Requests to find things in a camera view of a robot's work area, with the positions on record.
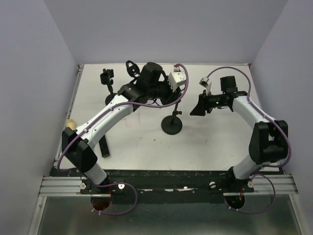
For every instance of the black tripod mic stand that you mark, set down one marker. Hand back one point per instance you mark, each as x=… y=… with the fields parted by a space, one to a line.
x=132 y=69

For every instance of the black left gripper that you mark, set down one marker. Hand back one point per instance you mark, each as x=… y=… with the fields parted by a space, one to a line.
x=172 y=96

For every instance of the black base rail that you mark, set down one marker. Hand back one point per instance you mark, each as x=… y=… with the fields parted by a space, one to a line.
x=160 y=186

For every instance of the black microphone with silver grille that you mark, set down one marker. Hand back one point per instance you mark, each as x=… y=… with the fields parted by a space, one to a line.
x=104 y=149

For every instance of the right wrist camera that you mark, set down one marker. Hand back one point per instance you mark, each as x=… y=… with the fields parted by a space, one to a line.
x=206 y=83

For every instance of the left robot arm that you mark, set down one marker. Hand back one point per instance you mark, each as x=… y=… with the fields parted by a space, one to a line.
x=148 y=83

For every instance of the black round-base clip stand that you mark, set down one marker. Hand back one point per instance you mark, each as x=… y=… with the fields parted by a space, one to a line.
x=106 y=78

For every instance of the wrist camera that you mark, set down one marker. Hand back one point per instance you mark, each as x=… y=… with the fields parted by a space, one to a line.
x=206 y=83
x=176 y=79

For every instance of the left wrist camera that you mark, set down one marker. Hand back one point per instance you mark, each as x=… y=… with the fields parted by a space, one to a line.
x=176 y=79

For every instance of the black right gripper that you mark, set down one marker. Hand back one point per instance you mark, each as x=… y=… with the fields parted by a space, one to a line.
x=199 y=110

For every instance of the cream yellow microphone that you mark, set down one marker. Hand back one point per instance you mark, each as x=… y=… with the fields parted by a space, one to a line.
x=70 y=123

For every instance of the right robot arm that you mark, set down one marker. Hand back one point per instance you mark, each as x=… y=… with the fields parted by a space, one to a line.
x=268 y=143

